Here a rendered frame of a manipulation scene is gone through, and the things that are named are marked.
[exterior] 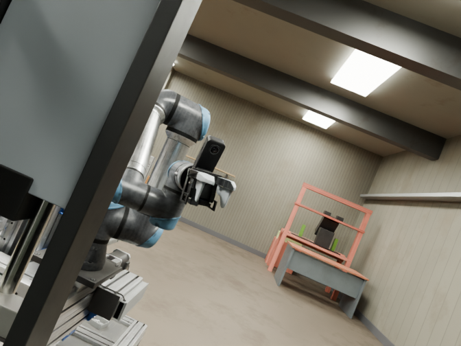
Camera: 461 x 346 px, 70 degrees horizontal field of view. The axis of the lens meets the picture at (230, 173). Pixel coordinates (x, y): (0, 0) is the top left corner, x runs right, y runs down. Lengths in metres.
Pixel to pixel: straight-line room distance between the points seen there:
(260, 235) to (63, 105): 8.35
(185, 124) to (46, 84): 0.83
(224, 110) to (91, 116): 8.54
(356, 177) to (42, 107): 8.82
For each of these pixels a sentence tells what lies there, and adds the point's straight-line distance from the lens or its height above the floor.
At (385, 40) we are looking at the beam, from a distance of 3.96.
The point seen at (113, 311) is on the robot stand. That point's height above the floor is 0.69.
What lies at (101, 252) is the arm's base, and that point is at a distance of 1.18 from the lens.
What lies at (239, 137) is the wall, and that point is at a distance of 8.67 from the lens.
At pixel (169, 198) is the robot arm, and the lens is 0.90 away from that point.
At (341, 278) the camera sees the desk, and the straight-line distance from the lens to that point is 6.57.
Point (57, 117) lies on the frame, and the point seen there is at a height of 1.23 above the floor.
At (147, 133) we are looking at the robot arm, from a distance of 1.01.
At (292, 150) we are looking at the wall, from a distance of 8.71.
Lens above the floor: 1.23
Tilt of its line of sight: 3 degrees up
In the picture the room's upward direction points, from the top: 23 degrees clockwise
